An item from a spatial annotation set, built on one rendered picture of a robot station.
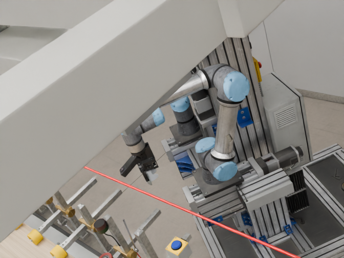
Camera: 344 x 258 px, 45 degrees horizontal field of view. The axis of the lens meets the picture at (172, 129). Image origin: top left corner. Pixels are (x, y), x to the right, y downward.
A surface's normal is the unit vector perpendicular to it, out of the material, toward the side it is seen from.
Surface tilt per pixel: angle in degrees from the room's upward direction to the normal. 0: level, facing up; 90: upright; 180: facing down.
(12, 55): 0
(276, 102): 0
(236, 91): 83
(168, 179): 0
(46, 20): 90
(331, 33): 90
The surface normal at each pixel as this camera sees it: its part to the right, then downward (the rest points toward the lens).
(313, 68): -0.66, 0.59
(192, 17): 0.72, 0.19
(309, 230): -0.31, -0.77
